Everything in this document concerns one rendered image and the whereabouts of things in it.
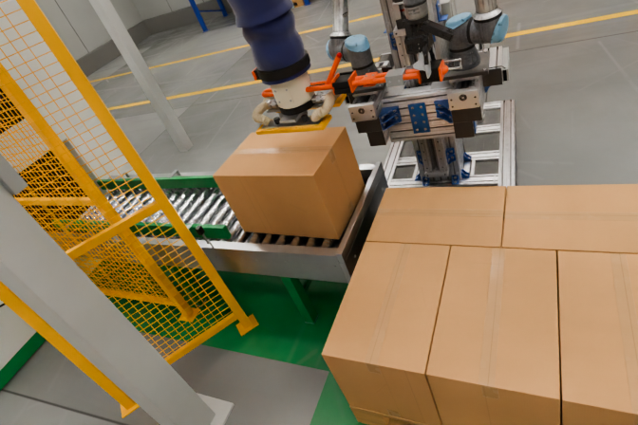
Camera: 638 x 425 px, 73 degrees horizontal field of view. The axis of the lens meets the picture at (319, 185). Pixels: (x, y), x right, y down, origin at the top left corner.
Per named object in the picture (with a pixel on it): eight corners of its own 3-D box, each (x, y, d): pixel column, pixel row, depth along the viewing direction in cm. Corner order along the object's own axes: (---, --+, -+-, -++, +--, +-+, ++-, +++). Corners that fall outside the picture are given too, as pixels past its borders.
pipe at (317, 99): (255, 125, 191) (251, 115, 188) (280, 98, 208) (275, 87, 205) (323, 120, 175) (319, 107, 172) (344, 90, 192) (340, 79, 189)
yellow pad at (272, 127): (256, 135, 192) (252, 125, 189) (267, 123, 199) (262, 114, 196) (324, 130, 176) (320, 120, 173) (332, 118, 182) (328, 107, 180)
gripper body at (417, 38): (412, 47, 159) (405, 15, 152) (435, 44, 155) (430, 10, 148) (406, 56, 154) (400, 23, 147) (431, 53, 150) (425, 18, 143)
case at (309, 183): (244, 231, 241) (212, 175, 219) (276, 186, 268) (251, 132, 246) (339, 239, 211) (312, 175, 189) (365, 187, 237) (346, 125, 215)
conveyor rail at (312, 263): (60, 255, 316) (42, 237, 305) (65, 249, 319) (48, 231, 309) (347, 284, 206) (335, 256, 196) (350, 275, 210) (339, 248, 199)
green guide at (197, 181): (102, 190, 346) (95, 181, 341) (111, 181, 353) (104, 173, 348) (266, 186, 270) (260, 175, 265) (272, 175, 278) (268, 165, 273)
